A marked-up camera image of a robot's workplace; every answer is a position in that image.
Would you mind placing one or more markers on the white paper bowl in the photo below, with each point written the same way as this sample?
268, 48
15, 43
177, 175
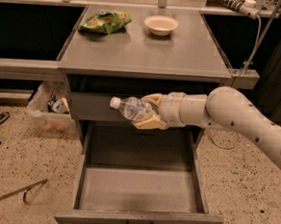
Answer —
161, 25

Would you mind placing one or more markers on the grey drawer cabinet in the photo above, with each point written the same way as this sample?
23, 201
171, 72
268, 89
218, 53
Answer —
135, 62

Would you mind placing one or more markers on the open grey middle drawer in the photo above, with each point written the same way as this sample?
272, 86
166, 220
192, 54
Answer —
129, 176

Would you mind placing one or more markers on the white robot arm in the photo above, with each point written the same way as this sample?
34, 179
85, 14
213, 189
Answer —
223, 108

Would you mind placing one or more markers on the green chip bag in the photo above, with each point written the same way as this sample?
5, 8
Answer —
106, 22

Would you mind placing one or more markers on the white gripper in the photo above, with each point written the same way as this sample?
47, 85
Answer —
169, 108

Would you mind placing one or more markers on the metal rod on floor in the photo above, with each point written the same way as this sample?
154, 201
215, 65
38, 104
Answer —
28, 187

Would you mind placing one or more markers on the white power strip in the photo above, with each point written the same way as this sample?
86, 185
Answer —
246, 8

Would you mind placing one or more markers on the clear plastic storage bin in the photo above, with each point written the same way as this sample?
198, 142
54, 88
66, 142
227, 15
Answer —
49, 108

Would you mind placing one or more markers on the clear blue-label plastic bottle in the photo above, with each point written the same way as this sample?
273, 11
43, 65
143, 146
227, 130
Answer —
132, 108

